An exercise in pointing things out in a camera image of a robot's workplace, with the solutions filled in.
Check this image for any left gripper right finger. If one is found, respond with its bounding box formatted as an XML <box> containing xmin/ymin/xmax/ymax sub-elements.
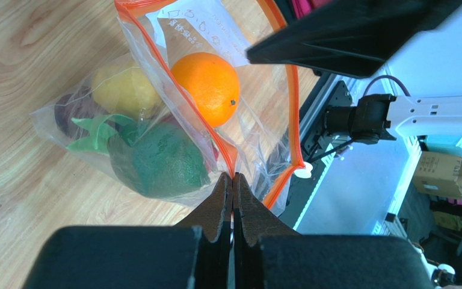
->
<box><xmin>233</xmin><ymin>173</ymin><xmax>433</xmax><ymax>288</ymax></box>

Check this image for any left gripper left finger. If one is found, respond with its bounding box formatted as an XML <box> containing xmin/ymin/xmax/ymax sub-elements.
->
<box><xmin>23</xmin><ymin>173</ymin><xmax>232</xmax><ymax>288</ymax></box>

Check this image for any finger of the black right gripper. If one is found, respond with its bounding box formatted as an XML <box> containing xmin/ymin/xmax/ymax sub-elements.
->
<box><xmin>247</xmin><ymin>1</ymin><xmax>462</xmax><ymax>79</ymax></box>

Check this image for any green avocado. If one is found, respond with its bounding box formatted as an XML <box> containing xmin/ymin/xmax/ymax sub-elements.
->
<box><xmin>107</xmin><ymin>122</ymin><xmax>210</xmax><ymax>199</ymax></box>

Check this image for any orange fruit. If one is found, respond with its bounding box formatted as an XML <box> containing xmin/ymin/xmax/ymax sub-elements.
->
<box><xmin>171</xmin><ymin>52</ymin><xmax>241</xmax><ymax>128</ymax></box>

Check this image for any clear orange zip bag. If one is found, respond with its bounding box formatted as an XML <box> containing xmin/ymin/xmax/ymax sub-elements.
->
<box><xmin>31</xmin><ymin>1</ymin><xmax>310</xmax><ymax>215</ymax></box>

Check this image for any yellow lemon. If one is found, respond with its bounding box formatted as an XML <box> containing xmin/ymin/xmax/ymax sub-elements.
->
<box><xmin>91</xmin><ymin>60</ymin><xmax>165</xmax><ymax>120</ymax></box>

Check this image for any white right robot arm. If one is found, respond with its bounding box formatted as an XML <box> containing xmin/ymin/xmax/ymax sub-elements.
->
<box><xmin>247</xmin><ymin>1</ymin><xmax>462</xmax><ymax>144</ymax></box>

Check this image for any dark red folded cloth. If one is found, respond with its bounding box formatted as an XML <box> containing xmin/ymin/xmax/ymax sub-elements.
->
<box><xmin>291</xmin><ymin>0</ymin><xmax>332</xmax><ymax>19</ymax></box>

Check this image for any brown cardboard box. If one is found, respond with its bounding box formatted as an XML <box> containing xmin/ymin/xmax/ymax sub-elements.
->
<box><xmin>412</xmin><ymin>151</ymin><xmax>462</xmax><ymax>199</ymax></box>

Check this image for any dark red small fruit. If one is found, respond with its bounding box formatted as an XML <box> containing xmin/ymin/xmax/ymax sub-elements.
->
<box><xmin>54</xmin><ymin>85</ymin><xmax>106</xmax><ymax>140</ymax></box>

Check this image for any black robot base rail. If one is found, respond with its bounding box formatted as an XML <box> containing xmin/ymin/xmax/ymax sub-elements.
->
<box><xmin>279</xmin><ymin>74</ymin><xmax>354</xmax><ymax>230</ymax></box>

